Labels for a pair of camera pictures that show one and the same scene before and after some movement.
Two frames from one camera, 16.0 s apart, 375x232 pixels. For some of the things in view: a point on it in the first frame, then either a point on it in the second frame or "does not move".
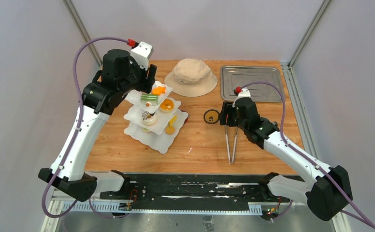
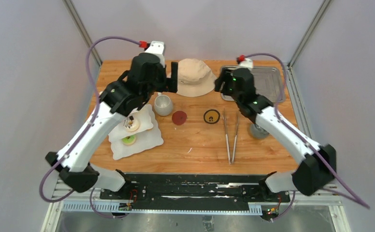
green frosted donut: (146, 130) to (129, 140)
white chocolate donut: (149, 119) to (135, 126)
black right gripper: (227, 109) to (225, 77)
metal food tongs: (230, 162) does not move
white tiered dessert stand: (152, 118) to (135, 136)
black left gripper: (148, 81) to (170, 83)
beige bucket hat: (191, 78) does not move
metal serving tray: (232, 77) does not move
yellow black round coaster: (211, 116) does not move
